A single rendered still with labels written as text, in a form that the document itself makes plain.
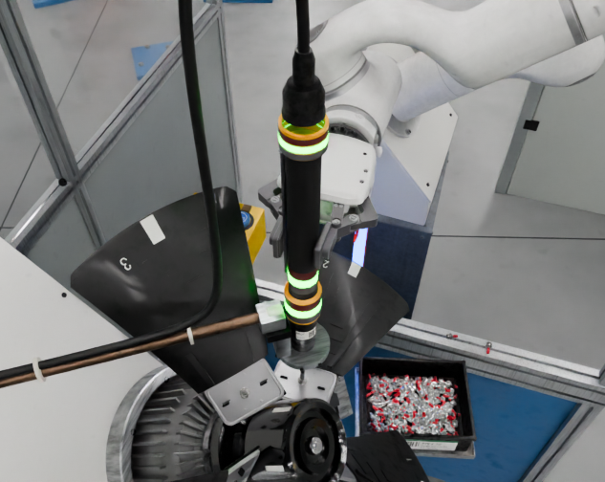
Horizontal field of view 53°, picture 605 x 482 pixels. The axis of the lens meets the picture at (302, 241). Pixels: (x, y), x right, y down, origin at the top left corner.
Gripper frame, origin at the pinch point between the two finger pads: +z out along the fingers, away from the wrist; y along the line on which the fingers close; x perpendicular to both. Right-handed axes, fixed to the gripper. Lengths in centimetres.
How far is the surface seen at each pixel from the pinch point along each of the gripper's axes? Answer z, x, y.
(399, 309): -20.7, -36.2, -10.6
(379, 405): -17, -65, -11
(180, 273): 0.9, -10.6, 15.3
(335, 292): -17.7, -32.0, -0.1
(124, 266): 3.3, -8.5, 21.0
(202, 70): -112, -64, 70
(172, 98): -92, -61, 70
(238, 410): 8.5, -26.6, 5.9
